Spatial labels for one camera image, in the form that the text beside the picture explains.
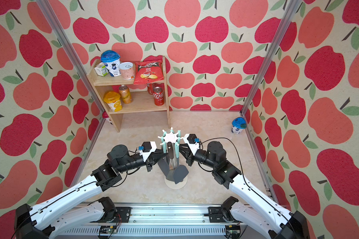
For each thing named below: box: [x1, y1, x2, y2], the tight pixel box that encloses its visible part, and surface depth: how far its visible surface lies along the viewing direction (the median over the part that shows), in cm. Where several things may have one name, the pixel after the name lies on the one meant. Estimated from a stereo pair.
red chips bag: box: [133, 59, 165, 85], surface depth 78 cm
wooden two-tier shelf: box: [86, 55, 172, 133], surface depth 92 cm
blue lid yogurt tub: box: [100, 49, 122, 78], surface depth 76 cm
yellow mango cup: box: [103, 91, 123, 113], surface depth 89 cm
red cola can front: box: [152, 86, 165, 107], surface depth 90 cm
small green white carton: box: [94, 62, 110, 77], surface depth 80 cm
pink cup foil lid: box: [118, 61, 135, 81], surface depth 78 cm
